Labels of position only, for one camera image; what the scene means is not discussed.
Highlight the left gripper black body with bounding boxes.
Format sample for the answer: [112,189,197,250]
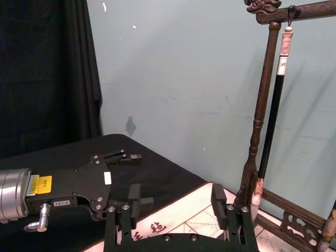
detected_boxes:
[25,154,112,214]

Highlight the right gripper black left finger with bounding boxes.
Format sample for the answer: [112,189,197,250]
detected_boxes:
[104,183,142,252]

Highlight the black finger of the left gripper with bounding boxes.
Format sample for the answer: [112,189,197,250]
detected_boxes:
[90,196,154,222]
[103,149,143,169]

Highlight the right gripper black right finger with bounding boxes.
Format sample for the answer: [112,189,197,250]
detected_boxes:
[211,183,259,245]

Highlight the white gridded calligraphy mat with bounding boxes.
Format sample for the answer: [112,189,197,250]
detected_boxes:
[83,181,328,252]

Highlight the black table cloth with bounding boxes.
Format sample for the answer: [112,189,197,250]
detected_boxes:
[0,133,211,252]

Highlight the black curtain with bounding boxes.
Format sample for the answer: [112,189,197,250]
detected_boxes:
[0,0,103,160]

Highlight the dark carved wooden brush rack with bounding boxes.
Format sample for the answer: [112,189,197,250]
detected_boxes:
[233,0,336,252]

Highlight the silver cable plug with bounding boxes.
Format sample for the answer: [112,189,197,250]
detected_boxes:
[23,202,51,233]

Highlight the brown-handled calligraphy brush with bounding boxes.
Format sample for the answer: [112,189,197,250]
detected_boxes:
[317,198,336,252]

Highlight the black-handled calligraphy brush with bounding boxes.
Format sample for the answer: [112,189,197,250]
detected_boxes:
[250,5,300,224]

